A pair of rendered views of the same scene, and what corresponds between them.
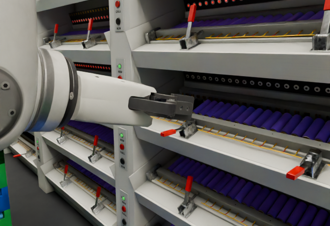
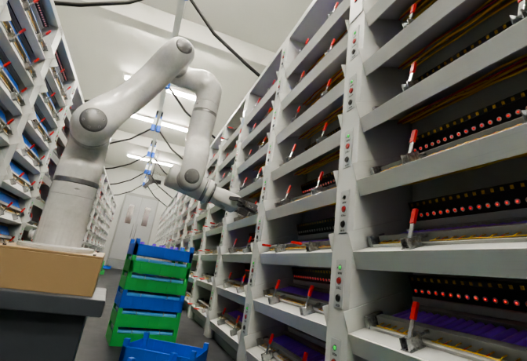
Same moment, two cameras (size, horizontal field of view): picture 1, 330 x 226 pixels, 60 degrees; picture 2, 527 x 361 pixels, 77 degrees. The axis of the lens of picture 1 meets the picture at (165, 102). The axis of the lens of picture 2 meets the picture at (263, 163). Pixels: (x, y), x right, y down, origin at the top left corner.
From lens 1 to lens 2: 0.90 m
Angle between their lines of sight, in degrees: 38
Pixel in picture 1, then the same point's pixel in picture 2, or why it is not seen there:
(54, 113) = (207, 193)
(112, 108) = (223, 196)
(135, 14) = (270, 193)
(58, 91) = (209, 187)
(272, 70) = (303, 206)
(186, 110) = (252, 207)
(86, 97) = (216, 191)
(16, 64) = (200, 171)
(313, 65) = (311, 200)
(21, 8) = (203, 162)
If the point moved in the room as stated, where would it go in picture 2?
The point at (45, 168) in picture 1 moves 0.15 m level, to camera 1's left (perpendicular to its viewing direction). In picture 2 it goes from (212, 315) to (190, 311)
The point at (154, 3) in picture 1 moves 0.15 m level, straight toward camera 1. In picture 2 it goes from (284, 189) to (274, 180)
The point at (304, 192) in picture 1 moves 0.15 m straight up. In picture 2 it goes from (307, 260) to (311, 215)
